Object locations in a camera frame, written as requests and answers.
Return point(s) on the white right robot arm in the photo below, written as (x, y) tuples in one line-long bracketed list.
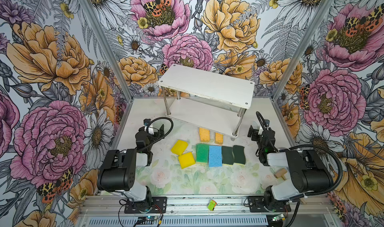
[(308, 173)]

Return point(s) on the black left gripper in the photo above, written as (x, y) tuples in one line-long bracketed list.
[(157, 134)]

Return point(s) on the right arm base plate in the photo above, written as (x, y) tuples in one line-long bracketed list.
[(258, 204)]

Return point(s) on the small wooden mallet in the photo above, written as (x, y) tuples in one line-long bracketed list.
[(281, 173)]

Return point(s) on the yellow sponge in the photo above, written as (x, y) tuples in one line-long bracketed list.
[(186, 160), (179, 147)]

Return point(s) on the green orange small block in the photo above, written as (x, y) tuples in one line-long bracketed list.
[(212, 204)]

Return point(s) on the white two-tier shelf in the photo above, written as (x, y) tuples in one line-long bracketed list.
[(208, 100)]

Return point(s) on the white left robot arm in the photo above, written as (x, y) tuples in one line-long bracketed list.
[(117, 174)]

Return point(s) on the blue cellulose sponge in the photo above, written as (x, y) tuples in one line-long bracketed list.
[(215, 156)]

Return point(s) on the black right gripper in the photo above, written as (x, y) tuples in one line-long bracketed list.
[(255, 133)]

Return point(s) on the dark green scouring sponge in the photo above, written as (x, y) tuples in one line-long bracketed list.
[(227, 155), (239, 155)]

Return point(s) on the orange cellulose sponge left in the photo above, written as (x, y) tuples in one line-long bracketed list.
[(204, 135)]

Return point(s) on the dark green scouring sponge right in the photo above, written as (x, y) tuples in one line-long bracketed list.
[(239, 155)]

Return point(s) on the green scrub sponge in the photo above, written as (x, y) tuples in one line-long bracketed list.
[(202, 153)]

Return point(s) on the orange cellulose sponge right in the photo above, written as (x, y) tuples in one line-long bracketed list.
[(219, 138)]

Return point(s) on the orange cellulose sponge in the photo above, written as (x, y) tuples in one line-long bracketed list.
[(219, 138), (204, 135)]

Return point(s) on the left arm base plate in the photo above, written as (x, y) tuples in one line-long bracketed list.
[(158, 205)]

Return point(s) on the aluminium front rail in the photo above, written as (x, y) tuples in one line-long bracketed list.
[(196, 205)]

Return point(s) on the dark green scouring sponge left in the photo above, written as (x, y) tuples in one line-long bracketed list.
[(227, 155)]

